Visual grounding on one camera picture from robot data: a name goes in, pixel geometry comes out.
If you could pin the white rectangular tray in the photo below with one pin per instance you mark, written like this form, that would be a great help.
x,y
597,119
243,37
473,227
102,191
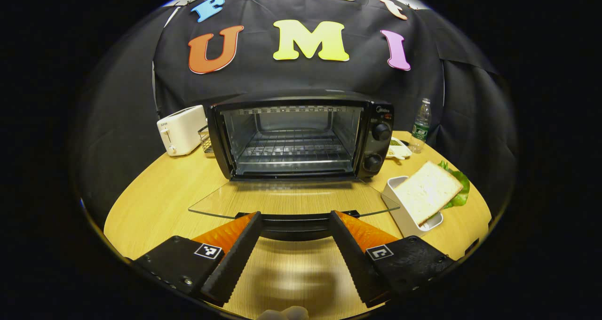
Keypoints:
x,y
400,214

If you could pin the white toaster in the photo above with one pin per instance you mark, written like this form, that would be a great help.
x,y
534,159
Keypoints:
x,y
181,129

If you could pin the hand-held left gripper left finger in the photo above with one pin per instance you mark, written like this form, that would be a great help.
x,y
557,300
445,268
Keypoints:
x,y
235,263

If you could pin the sandwich with lettuce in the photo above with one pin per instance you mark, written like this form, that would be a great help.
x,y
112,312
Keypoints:
x,y
425,190

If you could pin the black electric oven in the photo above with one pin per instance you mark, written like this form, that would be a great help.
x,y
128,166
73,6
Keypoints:
x,y
376,146

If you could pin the white divided plate with grains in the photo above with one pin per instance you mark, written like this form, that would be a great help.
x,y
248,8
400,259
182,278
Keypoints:
x,y
399,148

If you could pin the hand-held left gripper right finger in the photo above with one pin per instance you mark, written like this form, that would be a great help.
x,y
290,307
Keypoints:
x,y
357,263

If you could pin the clear water bottle green label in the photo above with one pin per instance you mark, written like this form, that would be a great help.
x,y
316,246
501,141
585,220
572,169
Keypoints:
x,y
420,129

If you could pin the black backdrop cloth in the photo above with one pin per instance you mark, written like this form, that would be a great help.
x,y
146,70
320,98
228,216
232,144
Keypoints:
x,y
117,99

